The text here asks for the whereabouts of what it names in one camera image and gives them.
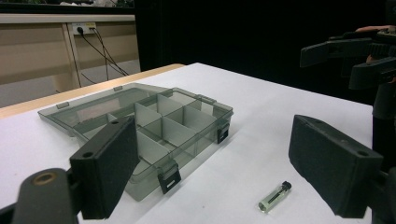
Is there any clear grey compartment box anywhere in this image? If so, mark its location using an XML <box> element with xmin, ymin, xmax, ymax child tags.
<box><xmin>36</xmin><ymin>81</ymin><xmax>234</xmax><ymax>202</ymax></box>

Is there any white wall power outlet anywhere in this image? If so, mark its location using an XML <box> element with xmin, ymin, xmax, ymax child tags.
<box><xmin>71</xmin><ymin>21</ymin><xmax>98</xmax><ymax>36</ymax></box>

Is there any black power cable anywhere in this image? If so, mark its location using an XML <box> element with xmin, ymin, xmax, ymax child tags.
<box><xmin>77</xmin><ymin>27</ymin><xmax>129</xmax><ymax>77</ymax></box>
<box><xmin>80</xmin><ymin>27</ymin><xmax>110</xmax><ymax>86</ymax></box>

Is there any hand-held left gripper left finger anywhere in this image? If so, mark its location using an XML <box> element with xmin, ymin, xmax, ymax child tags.
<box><xmin>69</xmin><ymin>116</ymin><xmax>141</xmax><ymax>220</ymax></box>

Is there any small clear glass vial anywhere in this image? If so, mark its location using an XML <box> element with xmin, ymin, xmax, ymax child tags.
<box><xmin>257</xmin><ymin>180</ymin><xmax>293</xmax><ymax>215</ymax></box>

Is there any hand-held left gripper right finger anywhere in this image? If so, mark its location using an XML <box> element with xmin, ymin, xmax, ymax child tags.
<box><xmin>288</xmin><ymin>114</ymin><xmax>385</xmax><ymax>219</ymax></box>

